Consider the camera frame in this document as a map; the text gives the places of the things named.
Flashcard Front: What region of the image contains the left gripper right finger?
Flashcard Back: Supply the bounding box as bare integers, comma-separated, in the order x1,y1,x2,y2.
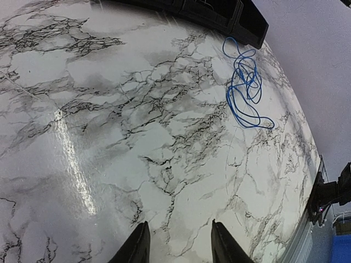
211,220,253,263

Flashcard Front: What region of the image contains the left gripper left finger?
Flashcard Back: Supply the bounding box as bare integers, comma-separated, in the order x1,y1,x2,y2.
108,221,151,263

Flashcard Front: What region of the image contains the blue cable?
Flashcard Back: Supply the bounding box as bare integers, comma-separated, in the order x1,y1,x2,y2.
222,37,275,129

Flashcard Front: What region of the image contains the black compartment tray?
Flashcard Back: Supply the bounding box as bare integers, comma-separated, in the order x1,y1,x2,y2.
90,0,270,50

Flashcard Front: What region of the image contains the aluminium front rail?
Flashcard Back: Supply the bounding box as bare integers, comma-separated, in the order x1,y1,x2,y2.
280,171,333,262

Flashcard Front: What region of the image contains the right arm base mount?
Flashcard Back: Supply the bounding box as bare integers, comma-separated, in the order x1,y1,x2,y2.
307,160,350,226

